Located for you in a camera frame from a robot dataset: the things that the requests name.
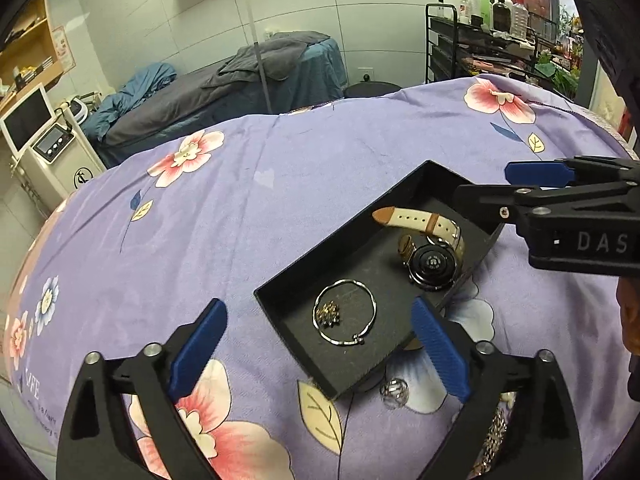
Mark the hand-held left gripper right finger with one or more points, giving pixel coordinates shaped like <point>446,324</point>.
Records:
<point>440,350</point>

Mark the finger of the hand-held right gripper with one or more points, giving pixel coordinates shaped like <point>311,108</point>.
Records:
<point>540,172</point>
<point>500,197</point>

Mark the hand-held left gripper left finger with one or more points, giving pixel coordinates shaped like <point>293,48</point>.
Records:
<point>197,345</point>

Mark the black rectangular tray box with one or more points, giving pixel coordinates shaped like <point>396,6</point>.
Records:
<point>360,260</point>

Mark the person's right hand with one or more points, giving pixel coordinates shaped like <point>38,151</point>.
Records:
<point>631,320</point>

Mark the thin silver bangle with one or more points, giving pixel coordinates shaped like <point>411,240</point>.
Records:
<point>345,343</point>

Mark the green potted plants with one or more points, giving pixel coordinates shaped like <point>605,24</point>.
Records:
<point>560,67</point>

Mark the purple floral bedsheet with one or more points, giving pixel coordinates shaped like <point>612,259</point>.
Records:
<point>250,220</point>

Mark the black metal trolley rack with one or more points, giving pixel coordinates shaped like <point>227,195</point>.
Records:
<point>450,50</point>

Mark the black round stool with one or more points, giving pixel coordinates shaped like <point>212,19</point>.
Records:
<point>372,91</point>

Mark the group of bottles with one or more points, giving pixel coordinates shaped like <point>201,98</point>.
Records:
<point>480,0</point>

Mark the massage bed with teal cover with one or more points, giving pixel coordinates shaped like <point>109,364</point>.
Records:
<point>310,75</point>

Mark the white beauty machine with screen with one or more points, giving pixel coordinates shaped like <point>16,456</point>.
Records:
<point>50,145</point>

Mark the blue duvet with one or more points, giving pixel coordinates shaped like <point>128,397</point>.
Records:
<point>125,100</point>

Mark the grey blanket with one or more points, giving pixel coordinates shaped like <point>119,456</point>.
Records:
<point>270,60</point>

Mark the white floor lamp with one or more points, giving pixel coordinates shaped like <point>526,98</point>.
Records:
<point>260,60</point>

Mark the white wall outlet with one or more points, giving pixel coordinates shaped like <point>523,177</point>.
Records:
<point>366,74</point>

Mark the wooden wall shelf unit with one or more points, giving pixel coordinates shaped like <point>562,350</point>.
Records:
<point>35,45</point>

